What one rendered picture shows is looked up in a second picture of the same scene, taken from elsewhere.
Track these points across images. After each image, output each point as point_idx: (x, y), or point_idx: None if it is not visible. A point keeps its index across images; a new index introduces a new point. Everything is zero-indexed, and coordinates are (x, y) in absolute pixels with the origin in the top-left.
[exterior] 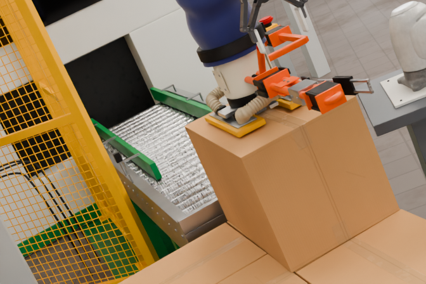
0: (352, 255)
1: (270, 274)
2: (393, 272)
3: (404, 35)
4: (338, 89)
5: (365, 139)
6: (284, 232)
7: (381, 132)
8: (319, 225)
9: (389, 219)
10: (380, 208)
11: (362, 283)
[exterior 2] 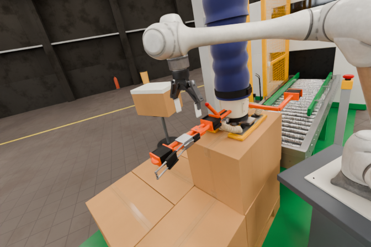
0: (202, 205)
1: None
2: (185, 232)
3: (348, 151)
4: (157, 160)
5: (236, 179)
6: (194, 172)
7: (279, 180)
8: (206, 183)
9: (234, 213)
10: (233, 205)
11: (179, 219)
